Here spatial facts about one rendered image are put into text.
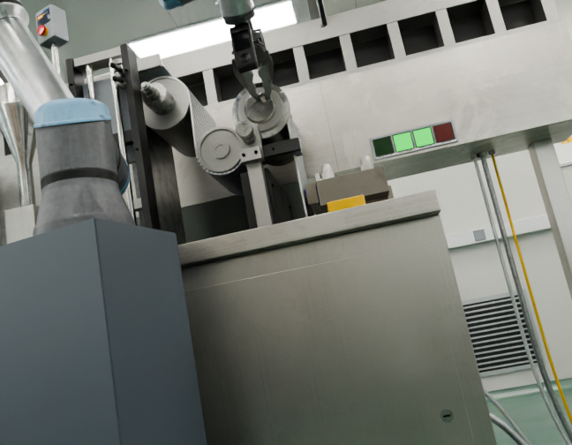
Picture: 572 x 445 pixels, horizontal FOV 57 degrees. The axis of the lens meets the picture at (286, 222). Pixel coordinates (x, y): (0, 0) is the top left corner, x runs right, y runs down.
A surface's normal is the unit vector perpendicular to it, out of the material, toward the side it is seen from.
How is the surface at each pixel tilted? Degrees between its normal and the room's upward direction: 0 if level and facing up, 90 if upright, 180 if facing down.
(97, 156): 90
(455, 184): 90
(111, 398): 90
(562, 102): 90
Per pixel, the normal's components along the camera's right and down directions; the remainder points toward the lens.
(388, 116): -0.16, -0.17
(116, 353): 0.92, -0.24
